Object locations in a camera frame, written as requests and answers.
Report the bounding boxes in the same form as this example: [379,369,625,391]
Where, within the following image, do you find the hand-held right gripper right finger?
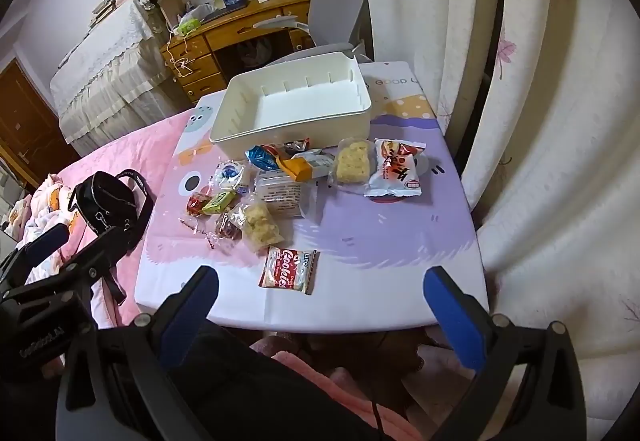
[423,265,587,441]

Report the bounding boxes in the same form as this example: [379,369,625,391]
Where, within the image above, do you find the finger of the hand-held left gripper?
[0,222,69,289]
[52,227,123,297]

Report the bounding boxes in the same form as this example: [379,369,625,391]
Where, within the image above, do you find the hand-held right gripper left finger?
[55,265,221,441]

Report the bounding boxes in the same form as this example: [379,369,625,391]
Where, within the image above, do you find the dark candy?
[207,208,246,252]

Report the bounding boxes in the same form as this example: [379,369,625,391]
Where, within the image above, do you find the red and white cookie packet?
[258,245,319,296]

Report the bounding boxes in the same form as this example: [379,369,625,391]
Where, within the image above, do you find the red candy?
[180,194,213,224]

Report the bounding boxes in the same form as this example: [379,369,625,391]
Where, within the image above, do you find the green pastry packet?
[201,188,238,217]

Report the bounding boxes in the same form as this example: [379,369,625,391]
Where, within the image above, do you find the blueberry print cake packet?
[209,160,251,194]

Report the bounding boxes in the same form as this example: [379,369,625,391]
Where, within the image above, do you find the clear bread packet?
[252,170,321,222]

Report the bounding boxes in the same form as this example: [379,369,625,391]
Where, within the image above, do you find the red and white snack packet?
[363,138,428,199]

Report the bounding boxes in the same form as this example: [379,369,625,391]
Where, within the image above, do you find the blue and white snack packet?
[245,144,278,172]

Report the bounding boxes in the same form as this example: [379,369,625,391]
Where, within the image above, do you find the red-edged dark cake packet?
[276,148,336,182]

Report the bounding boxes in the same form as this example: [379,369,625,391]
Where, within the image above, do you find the clear rice cracker packet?
[327,136,376,194]

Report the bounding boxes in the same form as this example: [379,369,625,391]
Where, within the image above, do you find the white plastic storage box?
[209,50,373,158]

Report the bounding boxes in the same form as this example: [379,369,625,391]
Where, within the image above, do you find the black shoulder bag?
[67,170,153,307]

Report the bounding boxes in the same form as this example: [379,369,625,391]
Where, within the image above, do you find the printed blanket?
[0,174,86,262]

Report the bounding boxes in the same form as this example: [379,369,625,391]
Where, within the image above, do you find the dark cloth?
[165,321,381,441]

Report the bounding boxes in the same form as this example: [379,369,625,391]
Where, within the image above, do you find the cartoon printed table cover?
[135,61,491,334]

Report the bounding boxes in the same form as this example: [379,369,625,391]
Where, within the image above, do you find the pink bed sheet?
[30,108,211,337]

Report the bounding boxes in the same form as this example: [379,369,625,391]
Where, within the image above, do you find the wooden door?
[0,58,81,192]

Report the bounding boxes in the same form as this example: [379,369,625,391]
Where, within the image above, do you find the pink fleece pants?
[250,336,476,441]

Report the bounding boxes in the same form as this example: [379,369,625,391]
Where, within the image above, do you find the white lace cloth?
[49,0,173,157]

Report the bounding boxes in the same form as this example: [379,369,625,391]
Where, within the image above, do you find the floral white curtain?
[355,0,640,441]

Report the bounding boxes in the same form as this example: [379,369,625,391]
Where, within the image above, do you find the stack of books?
[90,0,138,29]

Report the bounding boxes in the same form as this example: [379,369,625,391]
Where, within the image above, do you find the white plastic bag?
[180,4,216,24]

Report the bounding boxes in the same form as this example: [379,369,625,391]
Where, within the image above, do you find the wooden desk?
[160,0,321,104]

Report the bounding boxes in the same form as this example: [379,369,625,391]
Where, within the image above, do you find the black cable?
[370,401,391,441]

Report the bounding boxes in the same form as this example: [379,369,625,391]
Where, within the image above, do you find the white cable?
[167,28,196,77]

